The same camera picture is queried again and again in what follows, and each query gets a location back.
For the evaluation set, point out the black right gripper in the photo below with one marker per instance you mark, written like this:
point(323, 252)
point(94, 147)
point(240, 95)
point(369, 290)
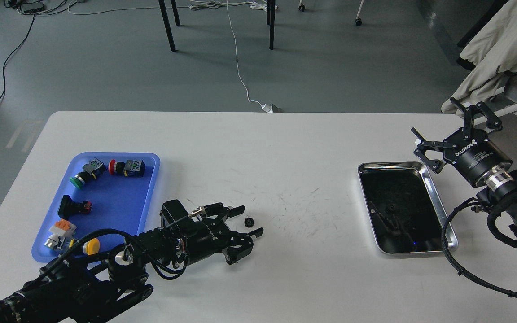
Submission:
point(469, 151)

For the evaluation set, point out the black table leg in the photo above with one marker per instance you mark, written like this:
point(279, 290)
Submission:
point(271, 11)
point(166, 21)

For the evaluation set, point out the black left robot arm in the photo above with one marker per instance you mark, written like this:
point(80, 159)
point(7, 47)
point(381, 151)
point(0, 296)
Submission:
point(105, 274)

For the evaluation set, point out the white power adapter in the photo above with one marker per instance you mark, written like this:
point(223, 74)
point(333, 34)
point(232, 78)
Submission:
point(270, 108)

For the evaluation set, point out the black table leg right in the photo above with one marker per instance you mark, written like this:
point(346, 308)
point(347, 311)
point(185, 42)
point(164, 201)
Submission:
point(271, 11)

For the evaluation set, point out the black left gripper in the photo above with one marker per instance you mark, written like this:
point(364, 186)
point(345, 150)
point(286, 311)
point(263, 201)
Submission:
point(212, 235)

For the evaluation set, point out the beige cloth on chair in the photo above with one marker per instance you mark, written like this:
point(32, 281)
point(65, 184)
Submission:
point(492, 51)

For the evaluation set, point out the black table leg left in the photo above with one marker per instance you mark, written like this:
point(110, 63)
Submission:
point(166, 21)

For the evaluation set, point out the black red switch part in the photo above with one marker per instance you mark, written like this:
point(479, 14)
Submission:
point(68, 207)

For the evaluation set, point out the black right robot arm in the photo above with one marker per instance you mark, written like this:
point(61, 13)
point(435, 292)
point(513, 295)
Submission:
point(498, 199)

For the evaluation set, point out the blue plastic tray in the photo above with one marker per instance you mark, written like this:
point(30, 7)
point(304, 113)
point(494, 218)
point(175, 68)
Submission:
point(118, 202)

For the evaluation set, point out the red push button switch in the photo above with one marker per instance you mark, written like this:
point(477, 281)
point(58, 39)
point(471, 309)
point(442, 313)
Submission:
point(129, 168)

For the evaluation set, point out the silver metal tray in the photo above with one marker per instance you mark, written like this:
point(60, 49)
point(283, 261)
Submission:
point(415, 229)

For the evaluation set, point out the green push button switch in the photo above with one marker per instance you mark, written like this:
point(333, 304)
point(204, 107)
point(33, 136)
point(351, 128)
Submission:
point(90, 171)

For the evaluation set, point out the orange white connector block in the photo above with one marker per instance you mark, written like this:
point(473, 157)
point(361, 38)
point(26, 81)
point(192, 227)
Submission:
point(63, 228)

